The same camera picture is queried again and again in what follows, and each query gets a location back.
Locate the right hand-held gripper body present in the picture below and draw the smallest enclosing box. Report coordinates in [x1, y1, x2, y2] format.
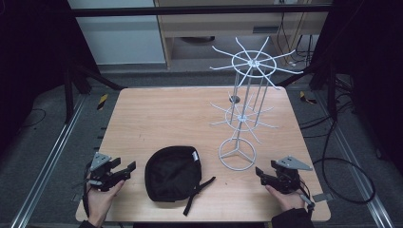
[272, 154, 315, 195]

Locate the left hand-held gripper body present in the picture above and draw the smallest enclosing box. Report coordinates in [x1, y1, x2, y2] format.
[88, 152, 125, 193]

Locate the white wire rack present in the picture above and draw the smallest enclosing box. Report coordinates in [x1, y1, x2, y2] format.
[208, 35, 305, 172]

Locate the black cloth hat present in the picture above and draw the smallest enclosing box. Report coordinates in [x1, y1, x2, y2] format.
[144, 144, 217, 218]

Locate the person's right hand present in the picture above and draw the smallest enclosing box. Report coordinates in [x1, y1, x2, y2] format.
[264, 184, 307, 213]

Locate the person's left hand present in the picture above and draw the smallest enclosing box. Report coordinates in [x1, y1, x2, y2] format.
[86, 179, 126, 227]

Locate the black metal stand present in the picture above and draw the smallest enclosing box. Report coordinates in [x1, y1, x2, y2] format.
[275, 58, 338, 123]
[62, 58, 128, 125]

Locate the white cabinet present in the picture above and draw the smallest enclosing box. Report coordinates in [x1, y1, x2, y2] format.
[67, 0, 167, 67]

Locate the wooden desk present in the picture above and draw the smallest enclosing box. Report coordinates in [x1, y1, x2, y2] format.
[153, 0, 335, 69]

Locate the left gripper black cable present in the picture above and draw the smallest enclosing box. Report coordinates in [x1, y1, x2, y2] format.
[81, 161, 93, 219]

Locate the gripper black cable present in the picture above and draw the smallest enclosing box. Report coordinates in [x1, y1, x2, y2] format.
[81, 161, 93, 219]
[297, 180, 317, 220]

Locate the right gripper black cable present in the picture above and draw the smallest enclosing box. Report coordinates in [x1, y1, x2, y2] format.
[297, 180, 317, 220]

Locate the thick black floor cable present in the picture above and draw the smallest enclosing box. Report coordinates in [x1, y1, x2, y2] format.
[298, 74, 377, 205]

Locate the aluminium floor rail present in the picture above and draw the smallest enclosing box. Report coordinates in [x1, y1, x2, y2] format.
[10, 94, 87, 228]
[316, 90, 394, 228]

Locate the yellow-handled tool left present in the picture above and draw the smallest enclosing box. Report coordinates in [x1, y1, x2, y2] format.
[96, 92, 109, 111]

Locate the yellow-handled tool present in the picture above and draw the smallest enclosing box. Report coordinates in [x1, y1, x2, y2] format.
[298, 90, 318, 105]
[96, 92, 109, 111]

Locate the yellow-handled tool right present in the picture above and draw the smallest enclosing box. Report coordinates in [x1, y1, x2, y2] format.
[298, 90, 318, 105]

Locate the thin black floor cable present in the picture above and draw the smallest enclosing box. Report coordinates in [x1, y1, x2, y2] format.
[18, 107, 48, 129]

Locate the bundle of hanging cables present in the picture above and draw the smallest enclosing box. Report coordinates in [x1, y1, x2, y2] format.
[276, 12, 317, 68]

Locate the black frame bar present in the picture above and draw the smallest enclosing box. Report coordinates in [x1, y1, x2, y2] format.
[70, 4, 333, 18]

